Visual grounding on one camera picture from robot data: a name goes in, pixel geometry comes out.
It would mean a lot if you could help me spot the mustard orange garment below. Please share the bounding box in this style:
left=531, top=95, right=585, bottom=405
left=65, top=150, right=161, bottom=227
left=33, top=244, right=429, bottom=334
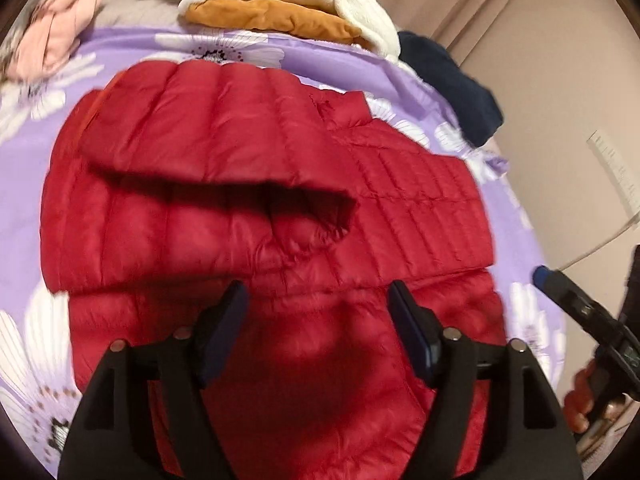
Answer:
left=184, top=0, right=367, bottom=44

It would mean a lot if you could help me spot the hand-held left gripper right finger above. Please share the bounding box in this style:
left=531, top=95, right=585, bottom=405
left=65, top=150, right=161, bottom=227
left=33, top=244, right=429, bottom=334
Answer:
left=387, top=280, right=584, bottom=480

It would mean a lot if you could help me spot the red puffer jacket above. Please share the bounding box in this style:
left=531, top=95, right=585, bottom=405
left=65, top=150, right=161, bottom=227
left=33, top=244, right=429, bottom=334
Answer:
left=40, top=59, right=511, bottom=480

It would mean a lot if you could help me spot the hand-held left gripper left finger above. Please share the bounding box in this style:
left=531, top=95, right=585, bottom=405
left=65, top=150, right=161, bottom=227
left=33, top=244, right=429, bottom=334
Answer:
left=57, top=280, right=250, bottom=480

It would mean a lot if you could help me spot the dark navy garment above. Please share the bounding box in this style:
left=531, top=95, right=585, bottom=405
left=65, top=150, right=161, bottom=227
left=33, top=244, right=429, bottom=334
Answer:
left=397, top=30, right=505, bottom=149

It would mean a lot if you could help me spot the pink garment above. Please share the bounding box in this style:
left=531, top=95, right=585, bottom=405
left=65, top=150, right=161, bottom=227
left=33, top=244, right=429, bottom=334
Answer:
left=12, top=0, right=111, bottom=81

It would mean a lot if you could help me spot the person's right hand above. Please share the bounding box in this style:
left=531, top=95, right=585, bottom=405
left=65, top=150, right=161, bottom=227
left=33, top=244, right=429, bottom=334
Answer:
left=564, top=359, right=632, bottom=435

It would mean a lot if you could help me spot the purple floral bedsheet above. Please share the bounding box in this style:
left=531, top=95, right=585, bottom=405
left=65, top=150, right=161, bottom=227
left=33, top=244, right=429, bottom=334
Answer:
left=0, top=27, right=568, bottom=466

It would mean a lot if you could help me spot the white power cable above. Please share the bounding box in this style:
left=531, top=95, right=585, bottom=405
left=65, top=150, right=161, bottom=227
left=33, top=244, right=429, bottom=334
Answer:
left=557, top=217, right=640, bottom=271

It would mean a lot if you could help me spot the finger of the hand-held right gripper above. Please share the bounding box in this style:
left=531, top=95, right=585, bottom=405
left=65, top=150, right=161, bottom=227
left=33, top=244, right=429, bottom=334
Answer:
left=531, top=266, right=601, bottom=323

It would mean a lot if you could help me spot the grey bed cover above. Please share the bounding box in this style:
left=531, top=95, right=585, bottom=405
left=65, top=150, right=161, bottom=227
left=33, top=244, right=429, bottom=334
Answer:
left=92, top=0, right=201, bottom=36

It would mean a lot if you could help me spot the white power strip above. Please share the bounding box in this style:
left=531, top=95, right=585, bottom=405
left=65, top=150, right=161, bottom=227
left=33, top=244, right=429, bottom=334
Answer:
left=587, top=130, right=640, bottom=226

